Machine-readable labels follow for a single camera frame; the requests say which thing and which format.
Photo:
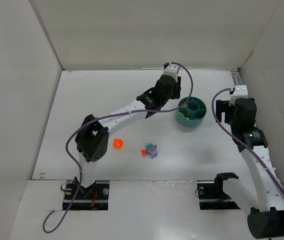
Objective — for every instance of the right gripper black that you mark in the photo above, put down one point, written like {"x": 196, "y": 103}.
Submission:
{"x": 221, "y": 110}

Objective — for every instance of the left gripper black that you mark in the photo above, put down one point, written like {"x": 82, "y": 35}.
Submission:
{"x": 172, "y": 85}

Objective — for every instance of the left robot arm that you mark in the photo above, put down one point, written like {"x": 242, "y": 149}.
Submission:
{"x": 92, "y": 138}

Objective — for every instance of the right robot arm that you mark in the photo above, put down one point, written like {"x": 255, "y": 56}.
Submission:
{"x": 265, "y": 211}

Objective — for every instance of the purple lego figure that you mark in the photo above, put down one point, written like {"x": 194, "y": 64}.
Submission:
{"x": 151, "y": 150}

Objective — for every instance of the small orange lego piece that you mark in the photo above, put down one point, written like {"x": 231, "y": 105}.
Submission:
{"x": 143, "y": 153}

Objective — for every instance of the orange round lego piece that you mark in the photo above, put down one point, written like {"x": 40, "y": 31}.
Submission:
{"x": 118, "y": 143}

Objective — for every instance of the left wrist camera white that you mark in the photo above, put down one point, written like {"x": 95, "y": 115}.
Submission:
{"x": 171, "y": 70}

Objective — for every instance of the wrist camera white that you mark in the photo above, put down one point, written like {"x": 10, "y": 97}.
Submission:
{"x": 239, "y": 91}
{"x": 171, "y": 70}

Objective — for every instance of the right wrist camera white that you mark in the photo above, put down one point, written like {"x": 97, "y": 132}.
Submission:
{"x": 239, "y": 91}

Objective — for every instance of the aluminium rail right edge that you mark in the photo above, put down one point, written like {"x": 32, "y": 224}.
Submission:
{"x": 236, "y": 77}

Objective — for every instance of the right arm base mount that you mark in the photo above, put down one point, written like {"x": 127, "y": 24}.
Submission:
{"x": 211, "y": 196}

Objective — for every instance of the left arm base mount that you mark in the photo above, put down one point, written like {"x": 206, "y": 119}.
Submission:
{"x": 92, "y": 198}

